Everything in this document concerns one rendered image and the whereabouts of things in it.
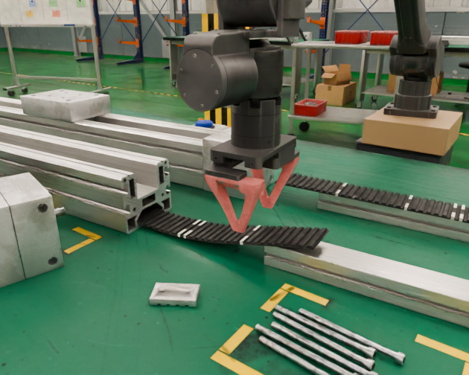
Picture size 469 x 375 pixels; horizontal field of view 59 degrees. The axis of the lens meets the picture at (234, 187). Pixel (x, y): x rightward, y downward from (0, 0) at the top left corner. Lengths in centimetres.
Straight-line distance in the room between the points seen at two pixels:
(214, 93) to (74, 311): 27
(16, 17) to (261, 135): 653
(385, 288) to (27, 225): 40
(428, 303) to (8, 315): 43
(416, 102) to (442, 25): 715
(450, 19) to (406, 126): 721
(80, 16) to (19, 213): 583
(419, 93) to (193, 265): 75
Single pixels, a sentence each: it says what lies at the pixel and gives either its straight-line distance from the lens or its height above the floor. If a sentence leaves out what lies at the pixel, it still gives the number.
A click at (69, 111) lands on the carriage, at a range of 92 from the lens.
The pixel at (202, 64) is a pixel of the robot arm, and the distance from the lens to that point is 39.
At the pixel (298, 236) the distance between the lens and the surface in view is 50.
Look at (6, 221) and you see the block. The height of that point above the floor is 86.
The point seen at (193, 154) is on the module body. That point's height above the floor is 84.
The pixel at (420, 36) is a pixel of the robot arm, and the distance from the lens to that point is 101.
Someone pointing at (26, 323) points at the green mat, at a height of 78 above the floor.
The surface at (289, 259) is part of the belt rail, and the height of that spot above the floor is 80.
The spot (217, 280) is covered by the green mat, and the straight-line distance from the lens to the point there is 50.
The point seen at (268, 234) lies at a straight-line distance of 53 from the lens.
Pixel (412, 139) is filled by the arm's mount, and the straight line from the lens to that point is 103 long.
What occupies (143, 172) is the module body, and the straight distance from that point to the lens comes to 65.
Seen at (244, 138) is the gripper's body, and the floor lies 94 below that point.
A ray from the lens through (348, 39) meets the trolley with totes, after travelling 373.
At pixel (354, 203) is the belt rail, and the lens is 66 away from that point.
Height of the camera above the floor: 106
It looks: 22 degrees down
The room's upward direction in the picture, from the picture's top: straight up
